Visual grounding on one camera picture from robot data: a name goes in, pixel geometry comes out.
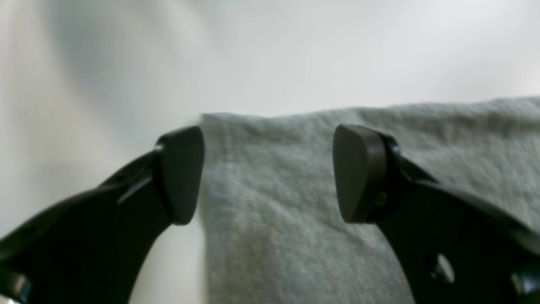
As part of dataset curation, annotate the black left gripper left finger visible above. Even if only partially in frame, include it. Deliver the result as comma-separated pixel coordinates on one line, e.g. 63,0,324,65
0,126,205,304

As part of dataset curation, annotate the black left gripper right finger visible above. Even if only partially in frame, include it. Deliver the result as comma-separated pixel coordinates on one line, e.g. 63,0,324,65
332,125,540,304

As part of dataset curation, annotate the grey T-shirt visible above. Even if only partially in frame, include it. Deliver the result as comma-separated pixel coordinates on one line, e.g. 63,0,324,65
201,98,540,304

